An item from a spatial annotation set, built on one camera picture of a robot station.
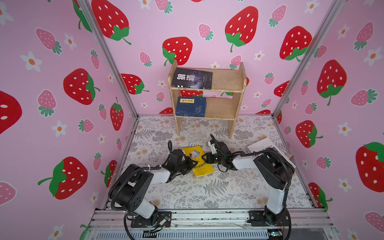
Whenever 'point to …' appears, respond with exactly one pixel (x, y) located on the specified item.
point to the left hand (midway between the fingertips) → (199, 162)
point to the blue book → (191, 107)
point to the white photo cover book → (264, 144)
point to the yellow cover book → (202, 168)
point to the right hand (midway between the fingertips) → (202, 157)
